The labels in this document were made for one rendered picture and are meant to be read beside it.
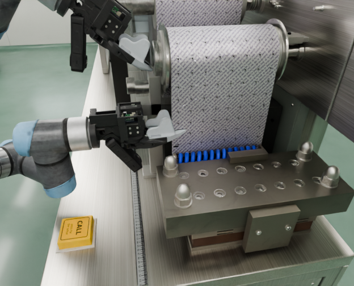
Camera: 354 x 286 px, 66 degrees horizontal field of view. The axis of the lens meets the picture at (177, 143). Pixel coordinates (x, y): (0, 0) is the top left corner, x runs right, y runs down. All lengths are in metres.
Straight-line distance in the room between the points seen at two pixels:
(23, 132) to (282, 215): 0.54
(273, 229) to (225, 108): 0.28
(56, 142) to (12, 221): 1.59
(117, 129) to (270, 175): 0.36
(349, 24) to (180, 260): 0.56
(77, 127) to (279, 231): 0.47
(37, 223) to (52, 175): 1.42
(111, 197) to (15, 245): 1.30
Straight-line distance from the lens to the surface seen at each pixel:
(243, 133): 0.70
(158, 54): 0.60
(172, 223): 0.54
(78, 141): 0.60
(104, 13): 0.58
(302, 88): 0.73
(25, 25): 6.47
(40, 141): 0.62
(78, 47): 0.61
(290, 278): 0.71
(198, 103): 0.62
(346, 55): 0.62
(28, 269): 1.87
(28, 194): 2.32
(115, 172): 0.84
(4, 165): 0.73
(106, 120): 0.60
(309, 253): 0.70
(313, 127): 0.99
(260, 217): 0.56
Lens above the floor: 1.43
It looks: 33 degrees down
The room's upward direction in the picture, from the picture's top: straight up
